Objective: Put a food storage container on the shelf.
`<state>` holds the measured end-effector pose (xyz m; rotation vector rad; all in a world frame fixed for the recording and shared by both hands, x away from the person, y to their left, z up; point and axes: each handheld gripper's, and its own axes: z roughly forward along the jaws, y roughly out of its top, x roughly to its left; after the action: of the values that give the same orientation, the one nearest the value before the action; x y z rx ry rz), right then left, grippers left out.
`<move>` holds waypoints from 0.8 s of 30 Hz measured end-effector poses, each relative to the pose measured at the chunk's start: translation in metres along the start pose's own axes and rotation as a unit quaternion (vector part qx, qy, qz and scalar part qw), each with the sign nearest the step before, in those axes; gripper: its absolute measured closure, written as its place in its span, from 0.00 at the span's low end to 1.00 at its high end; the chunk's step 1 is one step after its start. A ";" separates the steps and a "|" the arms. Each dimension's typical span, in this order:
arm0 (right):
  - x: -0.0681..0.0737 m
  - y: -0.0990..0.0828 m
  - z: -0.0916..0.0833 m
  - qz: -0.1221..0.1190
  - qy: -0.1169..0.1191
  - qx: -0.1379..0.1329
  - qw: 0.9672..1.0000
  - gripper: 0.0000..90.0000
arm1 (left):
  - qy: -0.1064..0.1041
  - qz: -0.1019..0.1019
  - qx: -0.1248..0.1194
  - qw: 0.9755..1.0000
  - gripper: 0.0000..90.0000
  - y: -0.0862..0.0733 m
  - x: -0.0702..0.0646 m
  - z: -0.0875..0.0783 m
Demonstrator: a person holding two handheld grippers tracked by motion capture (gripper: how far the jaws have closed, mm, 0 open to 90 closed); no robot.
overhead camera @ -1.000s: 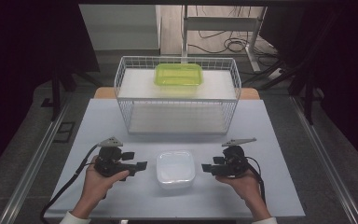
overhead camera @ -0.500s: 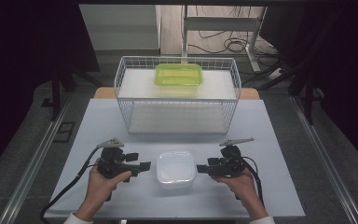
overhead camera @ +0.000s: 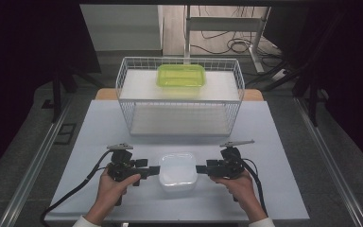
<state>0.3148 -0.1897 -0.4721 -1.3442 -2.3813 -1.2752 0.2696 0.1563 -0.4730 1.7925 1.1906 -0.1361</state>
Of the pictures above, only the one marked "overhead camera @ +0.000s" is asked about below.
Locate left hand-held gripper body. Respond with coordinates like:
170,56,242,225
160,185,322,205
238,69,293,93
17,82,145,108
107,143,149,187

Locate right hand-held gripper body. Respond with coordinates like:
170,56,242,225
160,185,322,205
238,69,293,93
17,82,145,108
207,140,255,181

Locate white plastic food container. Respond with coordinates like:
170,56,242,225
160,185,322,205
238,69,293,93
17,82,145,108
158,152,199,193

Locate white wire shelf rack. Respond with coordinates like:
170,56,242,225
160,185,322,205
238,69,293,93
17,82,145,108
115,56,246,137

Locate green translucent food container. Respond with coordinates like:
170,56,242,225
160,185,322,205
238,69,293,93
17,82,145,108
156,63,207,89

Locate person's left hand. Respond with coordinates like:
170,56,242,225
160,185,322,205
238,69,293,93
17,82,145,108
87,168,142,221

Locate person's right hand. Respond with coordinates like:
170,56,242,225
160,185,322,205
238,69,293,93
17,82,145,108
210,169,268,221

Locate black floor plate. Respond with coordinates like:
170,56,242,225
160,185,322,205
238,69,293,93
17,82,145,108
54,122,78,146

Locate wooden table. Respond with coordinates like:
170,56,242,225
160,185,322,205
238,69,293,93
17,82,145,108
95,87,265,102

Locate black metal stand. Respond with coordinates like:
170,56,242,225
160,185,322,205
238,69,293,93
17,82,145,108
50,61,103,124
245,60,330,128

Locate white power strip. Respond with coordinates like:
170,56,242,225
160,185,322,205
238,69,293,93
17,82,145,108
269,68,289,81

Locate white cabinet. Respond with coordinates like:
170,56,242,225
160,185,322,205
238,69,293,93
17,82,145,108
79,4,164,53

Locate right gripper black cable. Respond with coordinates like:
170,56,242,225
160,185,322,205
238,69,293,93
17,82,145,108
241,157,269,218

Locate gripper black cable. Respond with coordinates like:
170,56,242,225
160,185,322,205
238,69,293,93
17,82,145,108
39,148,113,227
241,157,269,218

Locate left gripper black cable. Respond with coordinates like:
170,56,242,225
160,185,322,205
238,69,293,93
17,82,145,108
39,148,113,227

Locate aluminium floor rail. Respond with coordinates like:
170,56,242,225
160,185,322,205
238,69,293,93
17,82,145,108
292,96,363,227
0,94,74,227

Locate black floor cables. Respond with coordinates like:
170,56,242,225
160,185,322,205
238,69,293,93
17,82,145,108
190,5,283,59

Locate white metal desk frame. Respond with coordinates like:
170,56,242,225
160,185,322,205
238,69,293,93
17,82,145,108
183,5,272,74

